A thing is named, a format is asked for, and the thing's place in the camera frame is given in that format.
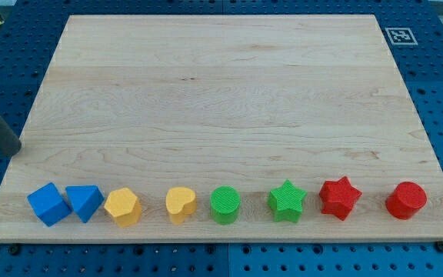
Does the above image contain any white fiducial marker tag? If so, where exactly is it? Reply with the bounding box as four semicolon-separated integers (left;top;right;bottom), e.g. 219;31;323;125
385;27;418;45

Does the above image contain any red cylinder block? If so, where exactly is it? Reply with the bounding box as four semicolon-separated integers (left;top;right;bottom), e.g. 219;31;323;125
385;182;428;220

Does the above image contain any yellow hexagon block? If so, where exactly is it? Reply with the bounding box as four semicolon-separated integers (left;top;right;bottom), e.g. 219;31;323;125
105;188;142;228

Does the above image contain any blue cube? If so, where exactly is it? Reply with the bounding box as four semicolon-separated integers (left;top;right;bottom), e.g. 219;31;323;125
27;182;72;227

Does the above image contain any green cylinder block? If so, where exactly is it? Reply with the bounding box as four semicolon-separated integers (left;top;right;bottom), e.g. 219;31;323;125
210;186;241;225

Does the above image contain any yellow heart block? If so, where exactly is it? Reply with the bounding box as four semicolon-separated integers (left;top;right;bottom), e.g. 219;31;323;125
165;187;197;225

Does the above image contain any wooden board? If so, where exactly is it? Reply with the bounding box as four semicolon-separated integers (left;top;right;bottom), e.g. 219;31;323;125
0;15;443;244

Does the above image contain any green star block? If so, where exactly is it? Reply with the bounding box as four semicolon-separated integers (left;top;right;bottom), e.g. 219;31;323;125
268;179;307;223

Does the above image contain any red star block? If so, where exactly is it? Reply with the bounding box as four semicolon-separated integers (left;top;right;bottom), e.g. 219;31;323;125
318;176;362;221

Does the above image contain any blue triangle block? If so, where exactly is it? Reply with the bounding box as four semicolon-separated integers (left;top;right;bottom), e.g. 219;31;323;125
65;185;104;223

